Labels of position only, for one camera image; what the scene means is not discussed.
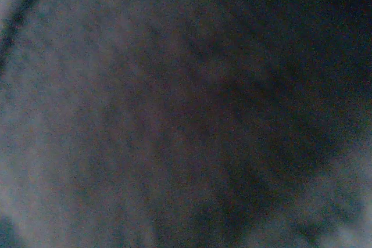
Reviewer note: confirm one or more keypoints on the grey t-shirt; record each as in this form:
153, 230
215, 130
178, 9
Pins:
186, 108

